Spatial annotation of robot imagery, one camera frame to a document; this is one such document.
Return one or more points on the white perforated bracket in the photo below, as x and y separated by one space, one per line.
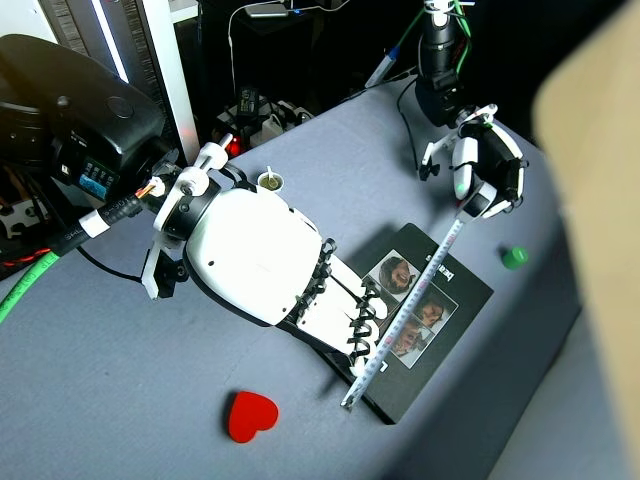
22 220

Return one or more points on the red heart block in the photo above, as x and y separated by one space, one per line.
252 417

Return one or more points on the flat silver device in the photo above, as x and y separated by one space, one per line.
268 11

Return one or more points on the green cylinder block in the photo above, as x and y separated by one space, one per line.
515 258

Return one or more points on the beige blurred board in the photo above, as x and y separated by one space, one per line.
600 200

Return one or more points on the red glowing device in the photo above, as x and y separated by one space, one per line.
234 147

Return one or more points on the black power adapter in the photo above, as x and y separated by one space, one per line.
247 102

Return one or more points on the black Let It Be album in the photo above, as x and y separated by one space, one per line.
450 340

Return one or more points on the grey table cloth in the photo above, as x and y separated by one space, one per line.
125 390

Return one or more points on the small white cup with spoon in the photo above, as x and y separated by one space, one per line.
270 183

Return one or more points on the silver and black tape measure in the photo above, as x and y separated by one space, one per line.
425 285

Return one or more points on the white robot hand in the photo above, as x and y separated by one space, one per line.
505 160
250 255

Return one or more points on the white power strip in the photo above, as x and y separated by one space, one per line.
274 125

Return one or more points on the white post with light strip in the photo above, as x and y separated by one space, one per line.
170 75

